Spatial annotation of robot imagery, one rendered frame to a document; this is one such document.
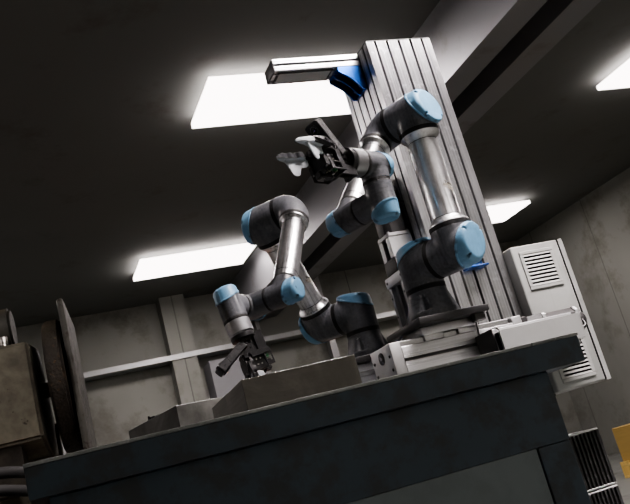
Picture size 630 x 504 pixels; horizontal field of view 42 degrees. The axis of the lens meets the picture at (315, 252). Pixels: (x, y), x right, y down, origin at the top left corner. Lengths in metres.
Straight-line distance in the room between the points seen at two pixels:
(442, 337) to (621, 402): 9.15
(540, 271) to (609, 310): 8.45
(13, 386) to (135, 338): 4.69
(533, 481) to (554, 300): 1.63
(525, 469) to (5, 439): 4.62
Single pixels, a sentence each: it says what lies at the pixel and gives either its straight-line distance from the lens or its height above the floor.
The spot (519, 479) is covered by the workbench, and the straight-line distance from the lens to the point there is 1.08.
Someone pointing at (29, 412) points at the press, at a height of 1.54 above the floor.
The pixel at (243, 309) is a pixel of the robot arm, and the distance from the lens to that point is 2.37.
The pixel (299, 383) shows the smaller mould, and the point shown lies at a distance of 1.15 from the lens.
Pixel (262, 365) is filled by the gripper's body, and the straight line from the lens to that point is 2.33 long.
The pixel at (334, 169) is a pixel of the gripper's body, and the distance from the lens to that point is 2.00.
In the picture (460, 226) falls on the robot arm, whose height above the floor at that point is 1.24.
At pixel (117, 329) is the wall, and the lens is 10.07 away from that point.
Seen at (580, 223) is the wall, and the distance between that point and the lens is 11.25.
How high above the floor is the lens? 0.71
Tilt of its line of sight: 15 degrees up
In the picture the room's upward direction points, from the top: 15 degrees counter-clockwise
